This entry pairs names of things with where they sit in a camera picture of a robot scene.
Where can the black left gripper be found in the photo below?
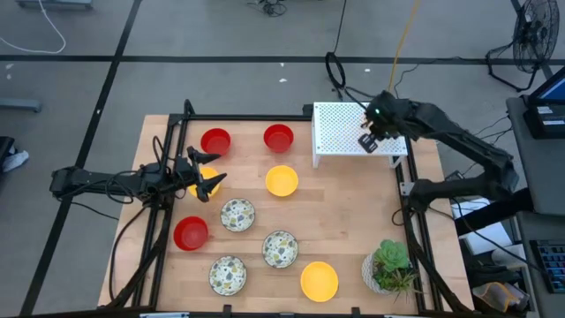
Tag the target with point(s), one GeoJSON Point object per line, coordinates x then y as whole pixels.
{"type": "Point", "coordinates": [185, 174]}

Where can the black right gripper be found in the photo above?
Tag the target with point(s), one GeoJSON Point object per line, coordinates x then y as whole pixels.
{"type": "Point", "coordinates": [381, 128]}

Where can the yellow plastic bowl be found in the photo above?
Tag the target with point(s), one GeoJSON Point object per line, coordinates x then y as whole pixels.
{"type": "Point", "coordinates": [207, 172]}
{"type": "Point", "coordinates": [319, 281]}
{"type": "Point", "coordinates": [281, 180]}

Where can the red plastic bowl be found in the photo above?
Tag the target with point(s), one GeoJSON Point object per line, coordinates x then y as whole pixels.
{"type": "Point", "coordinates": [190, 233]}
{"type": "Point", "coordinates": [278, 138]}
{"type": "Point", "coordinates": [215, 141]}

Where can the leaf-patterned ceramic bowl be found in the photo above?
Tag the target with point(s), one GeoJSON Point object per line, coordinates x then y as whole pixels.
{"type": "Point", "coordinates": [237, 215]}
{"type": "Point", "coordinates": [280, 248]}
{"type": "Point", "coordinates": [228, 275]}

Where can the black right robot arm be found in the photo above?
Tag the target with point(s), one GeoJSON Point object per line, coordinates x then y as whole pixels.
{"type": "Point", "coordinates": [463, 137]}

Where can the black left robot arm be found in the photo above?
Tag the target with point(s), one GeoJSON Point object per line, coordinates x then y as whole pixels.
{"type": "Point", "coordinates": [88, 179]}

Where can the white perforated metal shelf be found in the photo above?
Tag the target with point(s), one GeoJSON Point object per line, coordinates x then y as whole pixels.
{"type": "Point", "coordinates": [340, 132]}

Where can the succulent plant in white pot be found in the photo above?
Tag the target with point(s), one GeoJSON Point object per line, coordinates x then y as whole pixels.
{"type": "Point", "coordinates": [390, 265]}

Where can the black support beam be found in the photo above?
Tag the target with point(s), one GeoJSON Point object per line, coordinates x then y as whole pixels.
{"type": "Point", "coordinates": [494, 213]}

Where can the white box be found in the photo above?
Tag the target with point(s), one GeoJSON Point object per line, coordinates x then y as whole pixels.
{"type": "Point", "coordinates": [483, 232]}

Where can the grey desk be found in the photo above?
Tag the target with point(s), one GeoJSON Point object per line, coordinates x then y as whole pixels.
{"type": "Point", "coordinates": [543, 176]}

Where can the black box with labels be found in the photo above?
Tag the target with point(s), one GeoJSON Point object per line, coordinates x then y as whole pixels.
{"type": "Point", "coordinates": [545, 121]}

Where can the white shoe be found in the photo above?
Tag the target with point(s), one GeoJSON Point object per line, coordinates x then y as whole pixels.
{"type": "Point", "coordinates": [15, 160]}

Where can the laptop screen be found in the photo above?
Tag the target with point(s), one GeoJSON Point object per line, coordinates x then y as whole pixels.
{"type": "Point", "coordinates": [552, 90]}

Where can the grey floor bar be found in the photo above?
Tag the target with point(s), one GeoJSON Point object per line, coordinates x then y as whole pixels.
{"type": "Point", "coordinates": [20, 105]}

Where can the black floor fan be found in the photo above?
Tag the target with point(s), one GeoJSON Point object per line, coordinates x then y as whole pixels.
{"type": "Point", "coordinates": [536, 35]}

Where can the brown bag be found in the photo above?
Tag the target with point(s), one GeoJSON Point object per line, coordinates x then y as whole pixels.
{"type": "Point", "coordinates": [501, 298]}

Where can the black keyboard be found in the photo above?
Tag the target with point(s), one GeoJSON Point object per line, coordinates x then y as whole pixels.
{"type": "Point", "coordinates": [552, 265]}

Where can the grey floor base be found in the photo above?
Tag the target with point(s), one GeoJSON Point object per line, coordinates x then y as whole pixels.
{"type": "Point", "coordinates": [55, 3]}

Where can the black aluminium table frame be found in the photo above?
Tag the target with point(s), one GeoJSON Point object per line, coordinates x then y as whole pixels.
{"type": "Point", "coordinates": [247, 117]}

